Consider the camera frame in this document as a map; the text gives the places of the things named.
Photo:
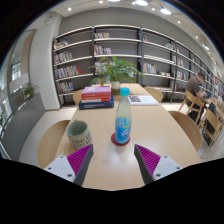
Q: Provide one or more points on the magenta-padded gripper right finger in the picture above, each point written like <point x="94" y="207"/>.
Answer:
<point x="165" y="166"/>

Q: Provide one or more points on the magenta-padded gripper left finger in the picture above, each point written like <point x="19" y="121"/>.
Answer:
<point x="60" y="166"/>

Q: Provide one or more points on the clear bottle with teal cap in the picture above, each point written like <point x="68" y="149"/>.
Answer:
<point x="123" y="123"/>

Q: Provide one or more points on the round-backed wooden chair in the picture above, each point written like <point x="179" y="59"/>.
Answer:
<point x="51" y="140"/>
<point x="186" y="128"/>
<point x="154" y="94"/>

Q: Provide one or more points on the grey-green spotted ceramic mug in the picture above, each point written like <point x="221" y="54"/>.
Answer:
<point x="79" y="135"/>

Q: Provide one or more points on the flat round red coaster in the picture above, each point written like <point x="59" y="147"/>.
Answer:
<point x="113" y="140"/>

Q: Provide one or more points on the slatted wooden chair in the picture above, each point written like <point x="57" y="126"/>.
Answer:
<point x="215" y="121"/>
<point x="195" y="101"/>

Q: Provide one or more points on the white book with patterned cover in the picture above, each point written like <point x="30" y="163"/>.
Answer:
<point x="143" y="100"/>

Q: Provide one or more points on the dark blue thick book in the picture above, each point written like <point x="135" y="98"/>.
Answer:
<point x="96" y="105"/>

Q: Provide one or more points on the red hardcover book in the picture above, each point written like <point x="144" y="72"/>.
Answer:
<point x="96" y="96"/>

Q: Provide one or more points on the small potted plant on ledge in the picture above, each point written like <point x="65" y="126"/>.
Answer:
<point x="29" y="90"/>

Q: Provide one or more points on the person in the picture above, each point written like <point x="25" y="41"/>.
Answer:
<point x="192" y="86"/>

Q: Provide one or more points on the pink hardcover book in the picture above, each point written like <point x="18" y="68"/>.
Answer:
<point x="96" y="89"/>

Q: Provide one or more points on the leafy green potted plant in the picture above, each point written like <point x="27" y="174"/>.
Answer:
<point x="115" y="70"/>

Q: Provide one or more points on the grey shelf unit with books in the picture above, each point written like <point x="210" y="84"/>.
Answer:
<point x="140" y="43"/>

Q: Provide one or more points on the round ceiling lights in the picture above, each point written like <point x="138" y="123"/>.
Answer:
<point x="141" y="2"/>

